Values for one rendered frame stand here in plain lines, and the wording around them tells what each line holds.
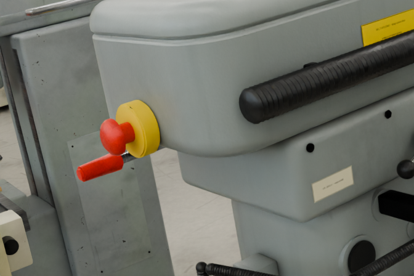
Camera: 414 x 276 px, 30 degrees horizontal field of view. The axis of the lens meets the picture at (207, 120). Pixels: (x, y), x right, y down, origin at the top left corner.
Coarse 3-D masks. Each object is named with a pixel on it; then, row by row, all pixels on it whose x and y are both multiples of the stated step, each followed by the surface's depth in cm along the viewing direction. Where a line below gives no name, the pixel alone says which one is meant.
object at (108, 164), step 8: (128, 152) 93; (96, 160) 91; (104, 160) 91; (112, 160) 91; (120, 160) 92; (128, 160) 93; (80, 168) 90; (88, 168) 90; (96, 168) 90; (104, 168) 91; (112, 168) 91; (120, 168) 92; (80, 176) 90; (88, 176) 90; (96, 176) 91
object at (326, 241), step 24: (408, 192) 94; (240, 216) 98; (264, 216) 93; (336, 216) 88; (360, 216) 90; (384, 216) 92; (240, 240) 100; (264, 240) 95; (288, 240) 91; (312, 240) 89; (336, 240) 89; (360, 240) 90; (384, 240) 93; (408, 240) 95; (288, 264) 92; (312, 264) 90; (336, 264) 90; (360, 264) 90; (408, 264) 96
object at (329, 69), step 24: (360, 48) 79; (384, 48) 79; (408, 48) 81; (312, 72) 74; (336, 72) 75; (360, 72) 77; (384, 72) 80; (240, 96) 72; (264, 96) 70; (288, 96) 72; (312, 96) 74; (264, 120) 72
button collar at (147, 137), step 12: (120, 108) 82; (132, 108) 80; (144, 108) 80; (120, 120) 83; (132, 120) 80; (144, 120) 80; (144, 132) 79; (156, 132) 80; (132, 144) 82; (144, 144) 80; (156, 144) 81
